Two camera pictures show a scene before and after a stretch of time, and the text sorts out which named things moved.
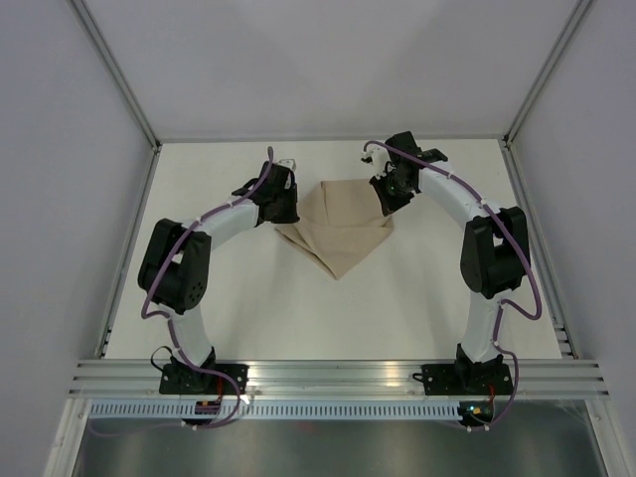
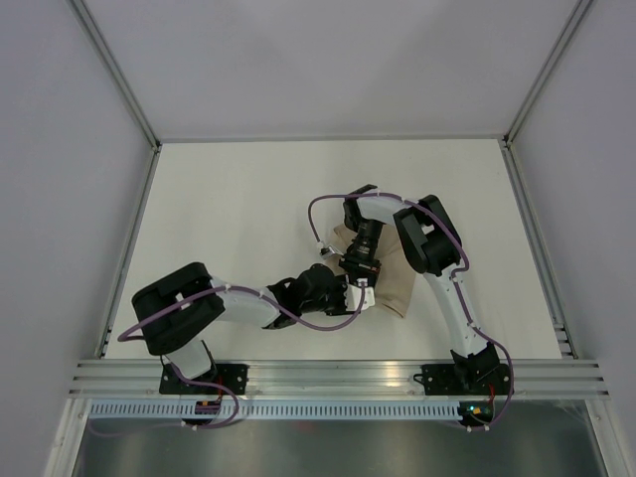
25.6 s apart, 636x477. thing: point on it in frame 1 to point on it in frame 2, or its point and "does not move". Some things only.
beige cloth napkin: x=338 y=224 to x=395 y=286
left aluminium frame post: x=85 y=15 does not move
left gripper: x=291 y=217 to x=340 y=310
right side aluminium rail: x=537 y=252 does not move
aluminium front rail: x=110 y=380 does not move
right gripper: x=389 y=204 to x=363 y=267
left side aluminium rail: x=128 y=251 does not move
